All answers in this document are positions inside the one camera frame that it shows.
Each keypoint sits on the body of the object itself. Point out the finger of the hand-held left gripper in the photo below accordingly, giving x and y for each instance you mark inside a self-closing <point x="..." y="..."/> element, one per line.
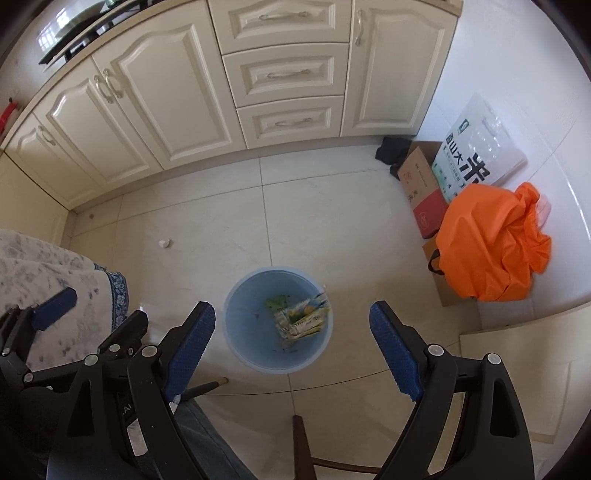
<point x="131" y="327"/>
<point x="55" y="307"/>

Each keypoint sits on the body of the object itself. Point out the round table floral cloth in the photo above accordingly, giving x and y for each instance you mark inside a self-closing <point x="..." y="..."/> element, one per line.
<point x="55" y="267"/>

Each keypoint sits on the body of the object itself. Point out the white printed rice bag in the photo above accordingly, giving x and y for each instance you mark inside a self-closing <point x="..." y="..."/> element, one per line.
<point x="480" y="147"/>

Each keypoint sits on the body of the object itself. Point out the green wrappers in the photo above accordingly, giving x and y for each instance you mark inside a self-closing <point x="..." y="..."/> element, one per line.
<point x="295" y="325"/>

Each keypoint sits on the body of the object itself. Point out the dark wooden chair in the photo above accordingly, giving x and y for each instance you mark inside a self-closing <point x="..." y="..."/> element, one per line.
<point x="304" y="443"/>

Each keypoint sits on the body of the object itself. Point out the cream base kitchen cabinets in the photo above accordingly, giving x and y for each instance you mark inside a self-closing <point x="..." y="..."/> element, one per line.
<point x="226" y="92"/>

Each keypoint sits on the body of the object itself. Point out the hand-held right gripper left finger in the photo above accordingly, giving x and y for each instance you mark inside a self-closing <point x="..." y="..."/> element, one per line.
<point x="189" y="350"/>

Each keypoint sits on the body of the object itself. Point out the green wrapper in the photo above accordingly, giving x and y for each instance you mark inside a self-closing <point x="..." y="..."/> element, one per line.
<point x="277" y="303"/>

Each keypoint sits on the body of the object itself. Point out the black cloth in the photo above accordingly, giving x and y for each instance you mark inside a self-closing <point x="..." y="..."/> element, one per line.
<point x="391" y="150"/>

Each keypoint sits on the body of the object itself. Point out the orange plastic bag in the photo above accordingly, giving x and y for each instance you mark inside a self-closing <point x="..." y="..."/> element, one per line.
<point x="494" y="244"/>

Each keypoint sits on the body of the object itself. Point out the cream cabinet door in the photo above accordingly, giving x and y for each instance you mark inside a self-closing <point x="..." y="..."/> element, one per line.
<point x="171" y="87"/>
<point x="27" y="152"/>
<point x="32" y="198"/>
<point x="87" y="124"/>
<point x="392" y="69"/>

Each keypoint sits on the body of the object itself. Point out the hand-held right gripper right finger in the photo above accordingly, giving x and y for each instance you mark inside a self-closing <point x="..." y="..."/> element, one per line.
<point x="397" y="355"/>

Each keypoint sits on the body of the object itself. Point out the brown red cardboard box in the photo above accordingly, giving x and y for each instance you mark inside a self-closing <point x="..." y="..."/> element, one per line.
<point x="422" y="184"/>

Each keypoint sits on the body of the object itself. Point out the small white paper scrap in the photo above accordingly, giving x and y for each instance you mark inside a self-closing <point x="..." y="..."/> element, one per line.
<point x="164" y="242"/>

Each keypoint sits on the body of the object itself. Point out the black glass gas stove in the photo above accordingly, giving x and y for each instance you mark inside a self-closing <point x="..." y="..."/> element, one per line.
<point x="69" y="41"/>

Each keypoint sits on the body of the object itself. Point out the blue plastic waste bin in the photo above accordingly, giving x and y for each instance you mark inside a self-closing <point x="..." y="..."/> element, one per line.
<point x="249" y="323"/>

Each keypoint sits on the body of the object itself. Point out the cream cabinet drawer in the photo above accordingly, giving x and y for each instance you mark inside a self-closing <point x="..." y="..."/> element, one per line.
<point x="281" y="18"/>
<point x="286" y="74"/>
<point x="288" y="121"/>

